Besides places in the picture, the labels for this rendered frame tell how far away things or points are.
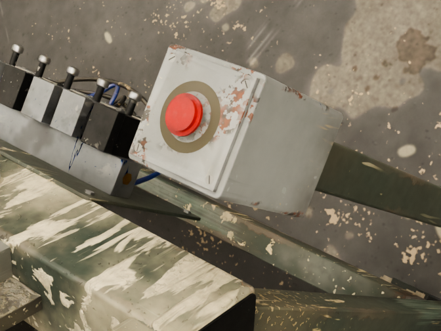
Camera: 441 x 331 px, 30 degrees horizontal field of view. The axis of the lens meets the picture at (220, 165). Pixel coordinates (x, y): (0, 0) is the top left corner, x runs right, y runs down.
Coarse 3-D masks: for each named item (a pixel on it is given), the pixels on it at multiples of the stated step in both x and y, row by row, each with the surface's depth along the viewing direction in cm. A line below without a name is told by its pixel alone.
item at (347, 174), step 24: (336, 144) 94; (336, 168) 95; (360, 168) 100; (384, 168) 105; (336, 192) 97; (360, 192) 102; (384, 192) 108; (408, 192) 114; (432, 192) 122; (408, 216) 117; (432, 216) 125
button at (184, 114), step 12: (180, 96) 75; (192, 96) 75; (168, 108) 75; (180, 108) 75; (192, 108) 74; (168, 120) 75; (180, 120) 74; (192, 120) 74; (180, 132) 75; (192, 132) 74
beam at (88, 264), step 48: (0, 192) 98; (48, 192) 99; (0, 240) 91; (48, 240) 90; (96, 240) 90; (144, 240) 90; (48, 288) 88; (96, 288) 82; (144, 288) 83; (192, 288) 83; (240, 288) 83
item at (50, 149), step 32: (0, 64) 117; (0, 96) 116; (32, 96) 112; (64, 96) 109; (96, 96) 111; (128, 96) 107; (0, 128) 118; (32, 128) 115; (64, 128) 108; (96, 128) 105; (128, 128) 106; (32, 160) 109; (64, 160) 110; (96, 160) 107; (128, 160) 106; (96, 192) 103; (128, 192) 107
